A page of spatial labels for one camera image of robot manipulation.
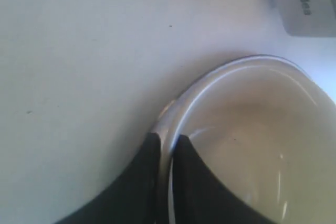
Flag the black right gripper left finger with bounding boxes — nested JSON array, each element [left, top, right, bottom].
[[58, 133, 161, 223]]

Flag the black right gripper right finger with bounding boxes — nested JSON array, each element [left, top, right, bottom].
[[172, 135, 263, 223]]

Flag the cream glass bowl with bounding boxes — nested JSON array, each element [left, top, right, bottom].
[[153, 55, 335, 223]]

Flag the white microwave oven body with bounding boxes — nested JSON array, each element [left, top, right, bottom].
[[273, 0, 335, 37]]

